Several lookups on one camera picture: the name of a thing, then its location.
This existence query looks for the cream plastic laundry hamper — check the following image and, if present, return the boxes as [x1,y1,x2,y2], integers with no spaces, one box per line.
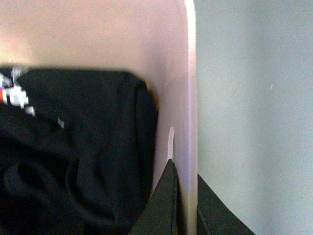
[0,0,198,235]

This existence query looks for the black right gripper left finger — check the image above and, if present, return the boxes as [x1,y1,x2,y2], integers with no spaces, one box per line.
[130,159,179,235]

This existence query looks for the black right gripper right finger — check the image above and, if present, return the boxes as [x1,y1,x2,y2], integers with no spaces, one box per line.
[197,175,254,235]

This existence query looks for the black printed t-shirt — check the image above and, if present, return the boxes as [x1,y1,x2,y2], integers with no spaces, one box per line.
[0,69,158,235]

